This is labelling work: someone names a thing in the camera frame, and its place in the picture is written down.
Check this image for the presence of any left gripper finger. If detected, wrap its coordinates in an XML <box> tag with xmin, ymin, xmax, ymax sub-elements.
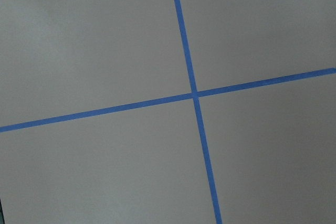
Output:
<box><xmin>0</xmin><ymin>201</ymin><xmax>3</xmax><ymax>224</ymax></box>

